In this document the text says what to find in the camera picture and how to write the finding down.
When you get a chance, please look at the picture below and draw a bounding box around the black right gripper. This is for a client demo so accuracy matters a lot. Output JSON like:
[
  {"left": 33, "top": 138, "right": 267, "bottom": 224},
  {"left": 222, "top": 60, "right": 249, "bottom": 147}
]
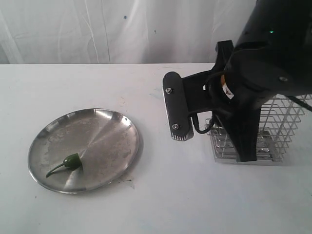
[{"left": 207, "top": 40, "right": 266, "bottom": 162}]

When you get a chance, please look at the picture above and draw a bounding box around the green vegetable with stem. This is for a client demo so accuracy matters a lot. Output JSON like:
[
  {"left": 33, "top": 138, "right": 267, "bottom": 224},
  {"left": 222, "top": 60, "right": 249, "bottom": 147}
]
[{"left": 46, "top": 153, "right": 82, "bottom": 178}]

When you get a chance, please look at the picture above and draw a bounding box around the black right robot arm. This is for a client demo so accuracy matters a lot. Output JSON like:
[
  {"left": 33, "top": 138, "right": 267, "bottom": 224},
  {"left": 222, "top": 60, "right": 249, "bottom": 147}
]
[{"left": 206, "top": 0, "right": 312, "bottom": 162}]

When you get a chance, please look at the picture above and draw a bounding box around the round steel plate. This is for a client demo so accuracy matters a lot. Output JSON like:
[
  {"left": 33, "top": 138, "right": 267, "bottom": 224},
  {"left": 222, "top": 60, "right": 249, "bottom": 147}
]
[{"left": 28, "top": 108, "right": 143, "bottom": 194}]

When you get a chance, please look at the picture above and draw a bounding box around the white backdrop curtain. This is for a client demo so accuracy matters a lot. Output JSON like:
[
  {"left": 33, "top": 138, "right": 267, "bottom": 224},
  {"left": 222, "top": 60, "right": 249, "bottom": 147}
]
[{"left": 0, "top": 0, "right": 256, "bottom": 64}]

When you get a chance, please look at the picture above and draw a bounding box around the wire metal utensil rack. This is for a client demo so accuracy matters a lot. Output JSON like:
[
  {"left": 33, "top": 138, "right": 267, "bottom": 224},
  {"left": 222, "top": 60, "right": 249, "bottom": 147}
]
[{"left": 208, "top": 95, "right": 306, "bottom": 166}]

